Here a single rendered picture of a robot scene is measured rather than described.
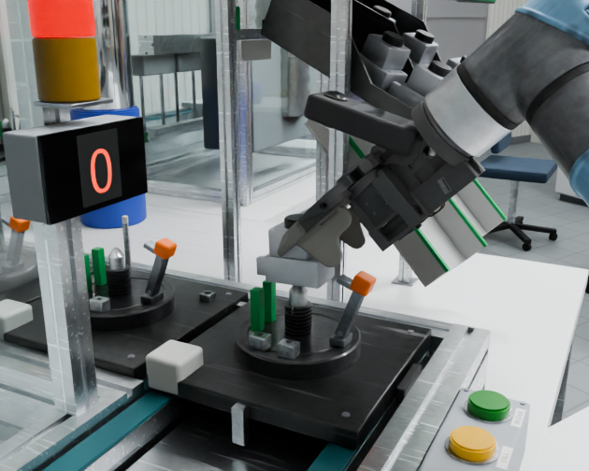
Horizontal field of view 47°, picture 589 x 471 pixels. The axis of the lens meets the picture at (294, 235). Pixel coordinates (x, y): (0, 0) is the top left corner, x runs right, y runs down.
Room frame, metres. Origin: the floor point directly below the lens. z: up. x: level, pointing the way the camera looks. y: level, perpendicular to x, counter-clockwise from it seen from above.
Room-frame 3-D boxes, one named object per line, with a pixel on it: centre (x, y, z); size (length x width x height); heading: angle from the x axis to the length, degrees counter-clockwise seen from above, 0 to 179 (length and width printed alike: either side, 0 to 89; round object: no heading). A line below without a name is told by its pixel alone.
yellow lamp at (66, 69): (0.57, 0.19, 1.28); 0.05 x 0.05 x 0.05
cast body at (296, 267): (0.69, 0.00, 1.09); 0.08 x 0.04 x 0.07; 63
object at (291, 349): (0.64, 0.01, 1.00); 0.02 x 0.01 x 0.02; 63
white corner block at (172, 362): (0.65, 0.13, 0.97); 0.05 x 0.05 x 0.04; 63
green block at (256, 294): (0.70, 0.04, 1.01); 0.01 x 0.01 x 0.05; 63
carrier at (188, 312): (0.81, 0.22, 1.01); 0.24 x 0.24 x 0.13; 63
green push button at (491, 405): (0.58, -0.19, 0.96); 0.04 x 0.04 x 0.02
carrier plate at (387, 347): (0.69, 0.00, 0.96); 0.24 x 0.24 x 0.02; 63
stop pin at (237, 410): (0.58, 0.05, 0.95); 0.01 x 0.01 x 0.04; 63
